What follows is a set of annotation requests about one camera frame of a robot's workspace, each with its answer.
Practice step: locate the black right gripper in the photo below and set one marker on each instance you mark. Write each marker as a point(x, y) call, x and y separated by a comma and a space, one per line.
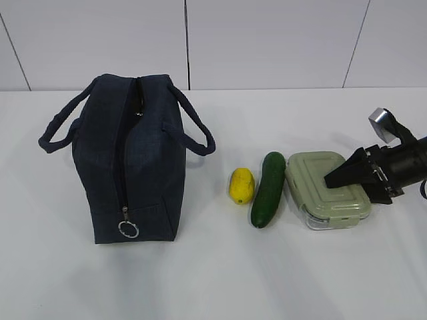
point(370, 167)

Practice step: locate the green lid glass container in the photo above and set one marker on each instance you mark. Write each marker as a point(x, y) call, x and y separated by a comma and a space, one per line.
point(324, 208)

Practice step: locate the green cucumber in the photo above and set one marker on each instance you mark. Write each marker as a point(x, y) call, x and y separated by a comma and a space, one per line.
point(268, 197)

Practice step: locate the yellow lemon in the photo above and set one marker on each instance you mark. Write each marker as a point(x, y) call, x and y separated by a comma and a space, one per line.
point(242, 186)

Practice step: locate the navy blue lunch bag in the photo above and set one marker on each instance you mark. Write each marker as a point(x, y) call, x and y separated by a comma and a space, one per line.
point(129, 138)

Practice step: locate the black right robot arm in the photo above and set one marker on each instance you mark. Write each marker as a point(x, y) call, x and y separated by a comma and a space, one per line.
point(409, 163)

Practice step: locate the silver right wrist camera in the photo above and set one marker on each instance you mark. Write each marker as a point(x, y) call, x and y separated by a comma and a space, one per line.
point(382, 121)

